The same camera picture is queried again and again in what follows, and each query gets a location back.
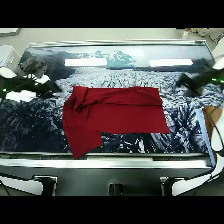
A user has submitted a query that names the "red garment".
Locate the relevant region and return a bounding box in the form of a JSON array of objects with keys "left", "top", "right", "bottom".
[{"left": 62, "top": 85, "right": 172, "bottom": 160}]

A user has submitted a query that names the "silver frame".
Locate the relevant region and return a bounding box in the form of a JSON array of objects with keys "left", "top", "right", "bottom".
[{"left": 0, "top": 39, "right": 220, "bottom": 197}]

